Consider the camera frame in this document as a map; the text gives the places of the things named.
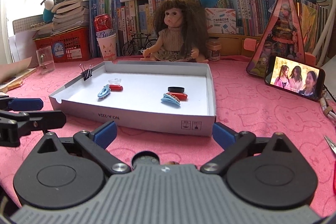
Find pink towel table mat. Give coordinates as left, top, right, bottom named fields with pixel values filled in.
left=1, top=59, right=335, bottom=216

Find red-handled scissors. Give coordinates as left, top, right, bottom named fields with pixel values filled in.
left=323, top=135, right=336, bottom=196

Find white cat paper cup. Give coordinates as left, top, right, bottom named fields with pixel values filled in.
left=97, top=34, right=117, bottom=61

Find miniature black bicycle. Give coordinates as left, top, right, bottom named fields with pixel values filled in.
left=121, top=32, right=157, bottom=56

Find red plastic tube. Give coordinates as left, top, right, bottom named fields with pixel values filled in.
left=167, top=92, right=187, bottom=101
left=109, top=85, right=123, bottom=92

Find stack of paperback books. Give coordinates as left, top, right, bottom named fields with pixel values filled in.
left=30, top=0, right=89, bottom=33

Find black binder clip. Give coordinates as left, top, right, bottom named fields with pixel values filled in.
left=79, top=64, right=92, bottom=81

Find black smartphone playing video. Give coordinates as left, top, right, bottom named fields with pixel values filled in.
left=264, top=55, right=325, bottom=101

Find small glass jar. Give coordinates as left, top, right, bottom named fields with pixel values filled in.
left=206, top=39, right=222, bottom=61

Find clear acrylic block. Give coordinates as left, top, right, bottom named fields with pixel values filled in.
left=36, top=46, right=55, bottom=75

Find black round lid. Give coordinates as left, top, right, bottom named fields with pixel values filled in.
left=131, top=151, right=160, bottom=169

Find light blue hair clip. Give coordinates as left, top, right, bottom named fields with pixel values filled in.
left=161, top=93, right=181, bottom=106
left=97, top=84, right=110, bottom=99

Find white shallow cardboard box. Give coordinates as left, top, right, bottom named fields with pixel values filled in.
left=49, top=61, right=216, bottom=136

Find white stationery box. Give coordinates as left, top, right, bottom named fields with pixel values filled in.
left=205, top=8, right=236, bottom=34

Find pink triangular toy box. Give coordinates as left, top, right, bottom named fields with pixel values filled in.
left=246, top=0, right=316, bottom=78

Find red Budweiser can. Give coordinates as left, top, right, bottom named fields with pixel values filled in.
left=94, top=14, right=113, bottom=39

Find black round cap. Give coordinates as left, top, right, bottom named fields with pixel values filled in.
left=167, top=86, right=185, bottom=93

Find red plastic crate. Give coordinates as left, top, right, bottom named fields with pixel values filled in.
left=33, top=27, right=91, bottom=63

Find brown wooden acorn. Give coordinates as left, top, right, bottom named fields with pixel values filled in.
left=165, top=161, right=179, bottom=165

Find brown-haired doll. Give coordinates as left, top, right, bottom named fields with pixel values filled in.
left=141, top=0, right=209, bottom=63

